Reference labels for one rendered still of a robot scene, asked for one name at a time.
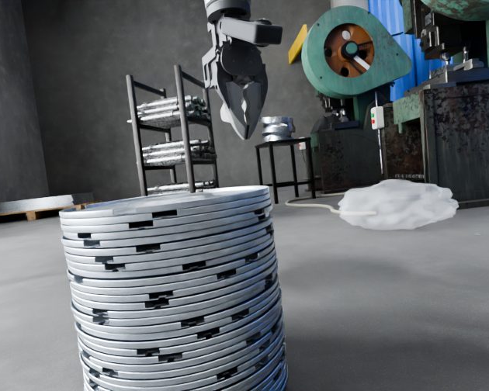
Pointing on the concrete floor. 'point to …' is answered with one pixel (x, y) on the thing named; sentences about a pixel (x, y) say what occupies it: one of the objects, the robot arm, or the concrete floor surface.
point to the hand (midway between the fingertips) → (247, 130)
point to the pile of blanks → (179, 302)
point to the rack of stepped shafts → (161, 150)
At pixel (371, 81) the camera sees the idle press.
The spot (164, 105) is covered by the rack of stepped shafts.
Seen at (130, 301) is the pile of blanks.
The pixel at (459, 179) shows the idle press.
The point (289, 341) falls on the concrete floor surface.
